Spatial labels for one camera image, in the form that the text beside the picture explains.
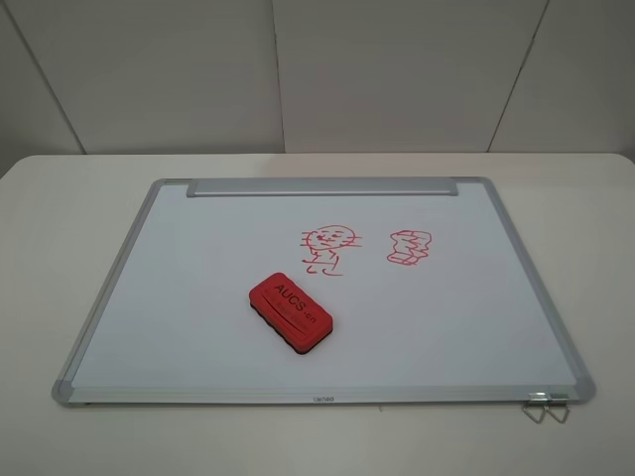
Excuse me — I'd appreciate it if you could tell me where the red whiteboard eraser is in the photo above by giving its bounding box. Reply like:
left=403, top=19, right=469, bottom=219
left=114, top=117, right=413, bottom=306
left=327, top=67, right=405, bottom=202
left=248, top=273, right=333, bottom=355

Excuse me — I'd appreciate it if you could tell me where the silver binder clip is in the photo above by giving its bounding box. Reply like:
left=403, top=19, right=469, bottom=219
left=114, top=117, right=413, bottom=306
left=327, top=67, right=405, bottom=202
left=544, top=393, right=571, bottom=424
left=522, top=392, right=550, bottom=424

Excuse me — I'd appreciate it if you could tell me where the white board with aluminium frame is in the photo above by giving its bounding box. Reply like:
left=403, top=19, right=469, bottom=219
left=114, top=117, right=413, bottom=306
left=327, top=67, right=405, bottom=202
left=52, top=177, right=595, bottom=406

